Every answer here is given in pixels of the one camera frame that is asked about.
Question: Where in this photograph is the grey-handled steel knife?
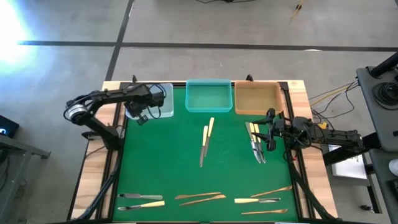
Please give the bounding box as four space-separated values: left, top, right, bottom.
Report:
244 121 261 164
118 193 164 201

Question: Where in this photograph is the black tube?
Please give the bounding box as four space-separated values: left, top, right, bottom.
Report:
369 51 398 78

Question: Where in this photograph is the grey metal desk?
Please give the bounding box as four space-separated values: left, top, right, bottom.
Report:
0 133 51 206

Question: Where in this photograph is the white flat panel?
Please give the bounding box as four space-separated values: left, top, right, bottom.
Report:
330 144 368 180

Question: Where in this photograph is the white round object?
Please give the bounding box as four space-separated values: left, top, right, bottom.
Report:
388 158 398 178

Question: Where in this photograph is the teal plastic bin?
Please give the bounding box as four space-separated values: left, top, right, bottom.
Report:
185 78 233 113

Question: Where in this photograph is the orange plastic bin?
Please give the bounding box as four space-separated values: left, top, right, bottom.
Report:
234 80 284 116

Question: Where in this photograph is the black device with blue light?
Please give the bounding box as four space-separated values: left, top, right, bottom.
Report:
0 114 20 139

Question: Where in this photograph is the cream-handled steel knife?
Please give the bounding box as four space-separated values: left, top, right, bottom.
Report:
199 125 209 168
249 122 264 164
233 197 282 205
253 123 267 164
117 200 166 212
203 117 215 157

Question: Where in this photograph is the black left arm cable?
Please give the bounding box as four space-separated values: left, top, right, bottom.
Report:
147 83 167 120

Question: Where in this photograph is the grey metal cart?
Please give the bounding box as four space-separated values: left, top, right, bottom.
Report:
356 51 398 153
368 149 398 224

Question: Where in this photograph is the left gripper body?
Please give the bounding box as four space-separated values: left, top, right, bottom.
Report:
124 90 166 121

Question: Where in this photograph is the coiled black cable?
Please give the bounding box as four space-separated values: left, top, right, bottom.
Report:
372 81 398 110

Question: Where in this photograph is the green table mat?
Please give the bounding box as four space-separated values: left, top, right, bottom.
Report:
112 86 299 222

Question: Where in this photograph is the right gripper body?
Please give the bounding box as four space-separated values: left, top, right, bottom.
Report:
266 108 313 152

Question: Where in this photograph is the clear plastic bin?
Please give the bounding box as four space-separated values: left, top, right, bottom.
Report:
126 83 174 119

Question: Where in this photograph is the yellow stick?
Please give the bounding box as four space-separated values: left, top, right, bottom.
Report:
289 0 305 22

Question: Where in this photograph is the black aluminium table frame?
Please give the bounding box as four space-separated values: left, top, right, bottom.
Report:
67 74 338 224

